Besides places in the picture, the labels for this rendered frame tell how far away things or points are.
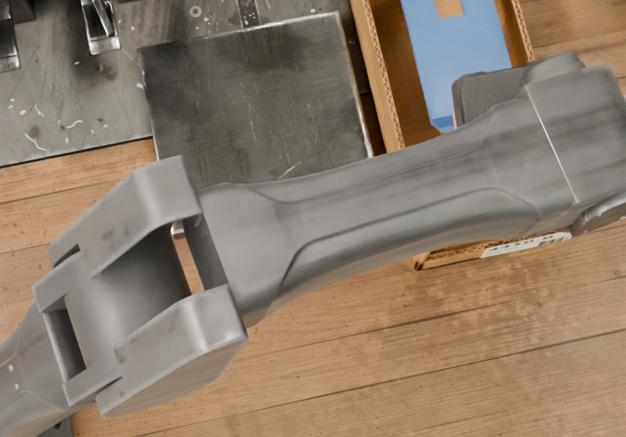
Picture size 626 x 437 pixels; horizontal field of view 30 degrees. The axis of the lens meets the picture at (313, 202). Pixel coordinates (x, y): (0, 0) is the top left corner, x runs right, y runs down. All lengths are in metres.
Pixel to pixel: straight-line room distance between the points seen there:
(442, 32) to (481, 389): 0.28
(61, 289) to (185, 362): 0.10
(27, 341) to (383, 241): 0.20
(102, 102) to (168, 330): 0.47
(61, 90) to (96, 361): 0.44
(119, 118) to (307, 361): 0.25
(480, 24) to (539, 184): 0.34
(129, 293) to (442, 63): 0.39
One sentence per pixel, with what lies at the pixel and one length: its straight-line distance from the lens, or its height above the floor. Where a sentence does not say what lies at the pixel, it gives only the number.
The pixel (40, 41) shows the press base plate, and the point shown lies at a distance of 1.01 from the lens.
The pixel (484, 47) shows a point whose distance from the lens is 0.90.
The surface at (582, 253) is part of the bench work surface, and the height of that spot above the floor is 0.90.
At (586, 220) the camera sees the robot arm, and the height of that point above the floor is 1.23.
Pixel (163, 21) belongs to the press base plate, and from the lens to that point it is 1.00.
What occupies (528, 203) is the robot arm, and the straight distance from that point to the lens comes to 0.58.
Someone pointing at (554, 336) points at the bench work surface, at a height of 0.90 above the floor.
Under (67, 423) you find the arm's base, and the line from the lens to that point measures 0.92.
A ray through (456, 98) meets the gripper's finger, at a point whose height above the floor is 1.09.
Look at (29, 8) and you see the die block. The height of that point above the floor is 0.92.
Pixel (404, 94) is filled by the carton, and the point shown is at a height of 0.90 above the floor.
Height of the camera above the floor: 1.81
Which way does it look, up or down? 75 degrees down
